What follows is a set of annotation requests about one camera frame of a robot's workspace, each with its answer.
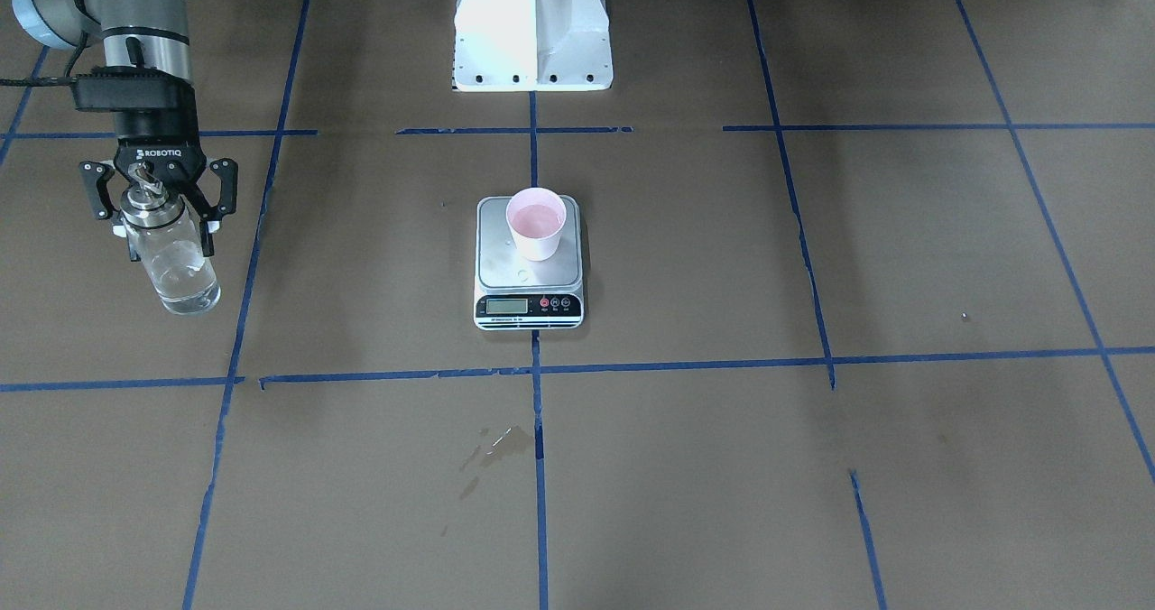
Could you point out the white pedestal column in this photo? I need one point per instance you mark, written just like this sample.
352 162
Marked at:
532 46

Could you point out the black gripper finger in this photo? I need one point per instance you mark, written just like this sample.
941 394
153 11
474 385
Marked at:
206 231

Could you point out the pink paper cup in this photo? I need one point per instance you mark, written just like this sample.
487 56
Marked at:
536 217

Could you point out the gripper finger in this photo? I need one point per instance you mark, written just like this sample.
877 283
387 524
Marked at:
125 226

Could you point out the grey digital kitchen scale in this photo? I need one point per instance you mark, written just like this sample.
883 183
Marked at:
514 293

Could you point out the glass sauce dispenser bottle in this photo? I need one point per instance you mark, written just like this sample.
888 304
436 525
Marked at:
183 278

